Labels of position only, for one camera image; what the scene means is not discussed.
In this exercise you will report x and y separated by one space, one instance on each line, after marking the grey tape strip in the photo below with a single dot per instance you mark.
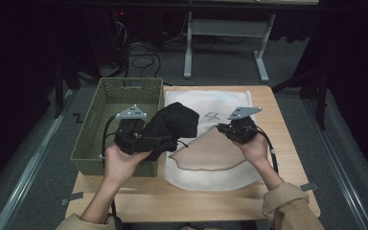
73 197
310 186

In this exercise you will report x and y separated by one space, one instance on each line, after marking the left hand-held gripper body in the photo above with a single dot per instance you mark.
131 139

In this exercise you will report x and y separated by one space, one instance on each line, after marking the grey-legged desk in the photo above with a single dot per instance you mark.
226 28

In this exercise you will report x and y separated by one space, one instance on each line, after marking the black metal stand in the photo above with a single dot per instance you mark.
322 102
58 92

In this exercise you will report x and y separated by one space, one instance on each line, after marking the person's left hand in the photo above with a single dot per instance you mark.
119 166

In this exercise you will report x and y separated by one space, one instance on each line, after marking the person's right hand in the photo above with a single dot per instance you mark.
255 151

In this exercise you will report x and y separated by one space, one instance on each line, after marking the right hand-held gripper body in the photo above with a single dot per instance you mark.
244 131

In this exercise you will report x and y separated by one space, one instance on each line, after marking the green woven basket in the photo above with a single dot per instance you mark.
115 96

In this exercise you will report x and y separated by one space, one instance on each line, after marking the metal floor rail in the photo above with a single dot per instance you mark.
341 172
28 172

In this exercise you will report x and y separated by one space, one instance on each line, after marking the white mesh laundry bag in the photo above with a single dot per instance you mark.
211 179

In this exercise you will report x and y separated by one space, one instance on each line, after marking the black cloth garment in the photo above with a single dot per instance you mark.
175 123

